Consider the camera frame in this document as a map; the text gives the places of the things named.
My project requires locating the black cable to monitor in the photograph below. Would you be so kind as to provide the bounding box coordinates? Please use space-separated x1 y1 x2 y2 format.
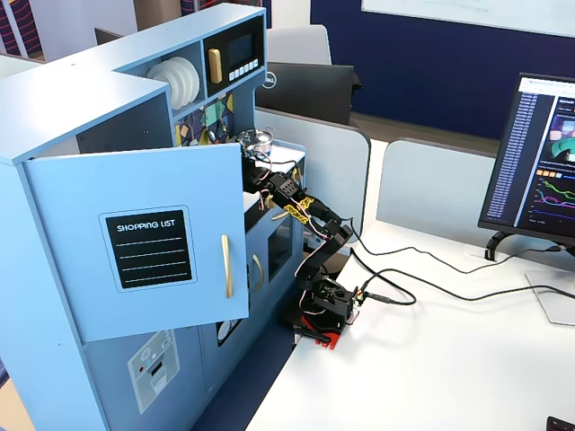
348 217 565 275

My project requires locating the grey office chair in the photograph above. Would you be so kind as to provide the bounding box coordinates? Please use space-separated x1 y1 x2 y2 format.
267 24 332 67

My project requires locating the whiteboard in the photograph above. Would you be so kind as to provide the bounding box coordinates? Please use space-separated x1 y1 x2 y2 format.
361 0 575 40

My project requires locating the low grey desk partition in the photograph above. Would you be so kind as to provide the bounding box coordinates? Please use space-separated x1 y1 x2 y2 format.
376 138 498 234

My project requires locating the black Dell monitor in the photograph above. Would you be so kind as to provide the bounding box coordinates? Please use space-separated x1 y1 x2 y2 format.
256 61 363 127

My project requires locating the tall grey desk partition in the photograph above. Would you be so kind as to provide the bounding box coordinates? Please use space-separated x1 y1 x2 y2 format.
254 106 372 243

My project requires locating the blue shopping list cabinet door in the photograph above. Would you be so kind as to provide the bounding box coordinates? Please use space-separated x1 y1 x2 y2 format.
22 143 250 343

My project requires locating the blue toy kitchen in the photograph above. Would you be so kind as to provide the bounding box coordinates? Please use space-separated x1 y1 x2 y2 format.
0 3 307 431

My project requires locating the black cable with plug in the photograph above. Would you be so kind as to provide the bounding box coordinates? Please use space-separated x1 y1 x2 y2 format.
358 268 575 307

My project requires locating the gold microwave handle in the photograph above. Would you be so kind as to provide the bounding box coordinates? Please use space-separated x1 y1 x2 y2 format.
208 48 224 85

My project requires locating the lit computer monitor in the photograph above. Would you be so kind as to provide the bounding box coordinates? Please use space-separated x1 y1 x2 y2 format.
478 72 575 248

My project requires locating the toy microwave with yellow handle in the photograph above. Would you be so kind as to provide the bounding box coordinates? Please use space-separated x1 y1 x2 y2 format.
202 15 265 98

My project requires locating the stack of white plates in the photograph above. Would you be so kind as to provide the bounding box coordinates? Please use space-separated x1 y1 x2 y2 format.
155 58 188 108

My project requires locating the black curved bracket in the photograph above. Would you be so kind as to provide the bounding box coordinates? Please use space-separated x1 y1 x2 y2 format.
484 230 509 261

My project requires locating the long gold door handle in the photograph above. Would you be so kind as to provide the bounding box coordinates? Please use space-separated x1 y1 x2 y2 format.
220 233 234 299

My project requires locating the silver monitor stand base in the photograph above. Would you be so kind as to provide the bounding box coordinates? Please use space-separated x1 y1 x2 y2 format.
525 268 575 325

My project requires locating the white toy plate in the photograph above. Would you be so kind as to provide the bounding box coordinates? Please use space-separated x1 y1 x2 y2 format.
177 56 201 107
168 57 195 110
146 61 176 90

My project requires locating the dark background monitor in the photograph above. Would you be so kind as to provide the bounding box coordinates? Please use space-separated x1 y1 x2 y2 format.
93 28 124 45

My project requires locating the silver toy pot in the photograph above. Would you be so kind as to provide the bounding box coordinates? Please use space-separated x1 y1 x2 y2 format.
240 133 276 154

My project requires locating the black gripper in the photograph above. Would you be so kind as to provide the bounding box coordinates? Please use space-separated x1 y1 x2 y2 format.
242 146 276 192

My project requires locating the curved gold cupboard handle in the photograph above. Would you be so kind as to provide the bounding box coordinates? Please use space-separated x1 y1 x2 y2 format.
252 253 265 292

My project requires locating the red table clamp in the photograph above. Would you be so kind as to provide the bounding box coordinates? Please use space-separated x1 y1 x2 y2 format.
292 313 342 350

